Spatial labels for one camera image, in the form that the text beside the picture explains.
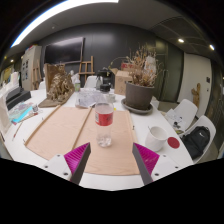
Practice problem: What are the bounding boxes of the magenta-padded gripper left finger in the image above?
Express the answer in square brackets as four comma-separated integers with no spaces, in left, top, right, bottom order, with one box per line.
[42,142,92,186]

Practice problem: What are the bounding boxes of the dried plant in grey pot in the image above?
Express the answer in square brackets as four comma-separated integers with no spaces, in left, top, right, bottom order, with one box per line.
[124,45,160,111]

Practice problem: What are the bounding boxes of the flat round red coaster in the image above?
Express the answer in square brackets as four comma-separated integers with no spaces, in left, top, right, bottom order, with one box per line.
[166,136,181,150]

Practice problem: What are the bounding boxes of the grey round plant saucer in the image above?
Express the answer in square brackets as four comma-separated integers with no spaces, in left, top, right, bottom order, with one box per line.
[120,97,154,116]

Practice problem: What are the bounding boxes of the papers with black items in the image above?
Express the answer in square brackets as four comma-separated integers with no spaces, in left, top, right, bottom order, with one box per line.
[165,109,186,135]

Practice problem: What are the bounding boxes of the clear bottle with red label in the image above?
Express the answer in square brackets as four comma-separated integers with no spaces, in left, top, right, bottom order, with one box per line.
[94,83,115,148]

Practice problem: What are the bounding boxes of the black wall screen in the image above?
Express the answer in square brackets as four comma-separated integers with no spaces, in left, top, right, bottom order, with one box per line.
[44,36,85,65]

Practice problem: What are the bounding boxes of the wooden easel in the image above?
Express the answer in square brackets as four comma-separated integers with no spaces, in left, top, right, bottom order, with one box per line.
[78,55,96,83]

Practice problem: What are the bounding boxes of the white display board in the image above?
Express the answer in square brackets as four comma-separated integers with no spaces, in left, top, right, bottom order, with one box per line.
[20,45,43,92]

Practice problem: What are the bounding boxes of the white chair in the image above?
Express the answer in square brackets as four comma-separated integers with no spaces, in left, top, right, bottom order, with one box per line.
[180,114,217,164]
[165,98,199,132]

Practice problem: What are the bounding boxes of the crumpled clear plastic bag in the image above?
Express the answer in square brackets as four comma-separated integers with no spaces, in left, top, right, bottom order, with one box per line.
[75,87,103,109]

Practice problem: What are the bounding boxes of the white mug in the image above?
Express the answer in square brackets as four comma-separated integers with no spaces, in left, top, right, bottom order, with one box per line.
[144,125,169,153]

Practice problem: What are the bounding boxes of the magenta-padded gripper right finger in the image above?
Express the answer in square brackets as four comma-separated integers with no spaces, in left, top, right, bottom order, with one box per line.
[131,142,181,186]

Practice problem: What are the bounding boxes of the brown wooden root sculpture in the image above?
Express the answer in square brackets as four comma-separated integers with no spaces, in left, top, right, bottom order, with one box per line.
[38,63,76,108]

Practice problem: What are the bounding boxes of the cardboard box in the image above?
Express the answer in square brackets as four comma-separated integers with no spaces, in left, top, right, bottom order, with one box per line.
[111,68,134,96]

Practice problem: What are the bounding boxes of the black box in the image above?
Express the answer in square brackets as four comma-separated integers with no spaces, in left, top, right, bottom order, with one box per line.
[5,86,32,111]

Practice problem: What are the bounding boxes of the large beige cloth mat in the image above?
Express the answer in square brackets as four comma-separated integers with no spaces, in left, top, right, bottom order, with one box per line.
[24,105,141,177]

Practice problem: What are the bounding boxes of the red pencil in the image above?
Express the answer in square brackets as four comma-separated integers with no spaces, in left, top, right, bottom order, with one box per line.
[11,121,24,142]

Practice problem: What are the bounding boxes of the small green-label bottle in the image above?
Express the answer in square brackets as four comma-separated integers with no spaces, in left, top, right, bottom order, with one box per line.
[73,75,82,93]

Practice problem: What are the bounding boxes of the teal book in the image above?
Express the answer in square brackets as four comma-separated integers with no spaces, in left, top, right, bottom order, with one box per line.
[8,101,36,124]

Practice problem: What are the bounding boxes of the wooden figure sculpture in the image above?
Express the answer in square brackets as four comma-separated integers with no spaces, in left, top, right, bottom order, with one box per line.
[191,82,202,108]

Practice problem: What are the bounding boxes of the black backpack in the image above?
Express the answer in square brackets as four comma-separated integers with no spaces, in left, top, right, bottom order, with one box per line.
[181,125,211,160]

